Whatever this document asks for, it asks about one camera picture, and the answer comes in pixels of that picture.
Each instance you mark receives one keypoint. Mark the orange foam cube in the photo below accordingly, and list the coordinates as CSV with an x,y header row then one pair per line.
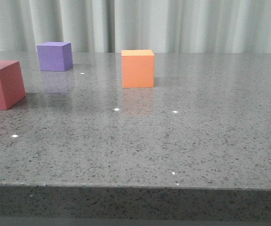
x,y
138,68

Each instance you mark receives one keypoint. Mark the purple foam cube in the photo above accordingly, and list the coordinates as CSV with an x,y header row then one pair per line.
x,y
55,56

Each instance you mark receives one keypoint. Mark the red foam cube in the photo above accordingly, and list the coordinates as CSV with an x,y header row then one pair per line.
x,y
11,84

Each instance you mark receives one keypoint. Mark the grey-white curtain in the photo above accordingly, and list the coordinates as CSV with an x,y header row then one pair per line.
x,y
181,26

